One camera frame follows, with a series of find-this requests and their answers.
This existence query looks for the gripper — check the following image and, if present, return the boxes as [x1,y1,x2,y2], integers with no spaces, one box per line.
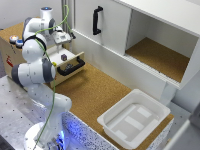
[53,28,77,46]

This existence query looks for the purple block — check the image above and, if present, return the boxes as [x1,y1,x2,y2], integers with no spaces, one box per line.
[60,53,68,61]

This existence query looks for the wooden drawer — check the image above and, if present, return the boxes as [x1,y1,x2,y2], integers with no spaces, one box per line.
[46,46,86,88]

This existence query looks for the blue button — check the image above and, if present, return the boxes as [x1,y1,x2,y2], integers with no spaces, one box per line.
[15,38,24,47]

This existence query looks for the red button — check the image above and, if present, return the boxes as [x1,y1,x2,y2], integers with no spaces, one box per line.
[9,34,19,44]

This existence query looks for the white sliding door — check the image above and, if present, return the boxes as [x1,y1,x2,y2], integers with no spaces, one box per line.
[73,0,133,56]

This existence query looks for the wooden drawer box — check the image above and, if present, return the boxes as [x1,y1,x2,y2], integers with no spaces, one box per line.
[0,21,77,89]

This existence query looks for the white cabinet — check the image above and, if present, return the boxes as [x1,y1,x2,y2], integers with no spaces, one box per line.
[61,0,200,105]

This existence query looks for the white plastic box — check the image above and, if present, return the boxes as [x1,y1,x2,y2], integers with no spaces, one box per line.
[96,88,172,150]

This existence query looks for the black drawer handle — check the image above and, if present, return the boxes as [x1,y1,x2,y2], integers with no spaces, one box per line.
[56,56,86,77]

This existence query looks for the black door handle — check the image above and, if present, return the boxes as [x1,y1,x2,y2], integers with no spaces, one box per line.
[92,5,104,36]

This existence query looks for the green cable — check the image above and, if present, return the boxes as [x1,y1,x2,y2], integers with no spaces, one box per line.
[32,3,71,150]

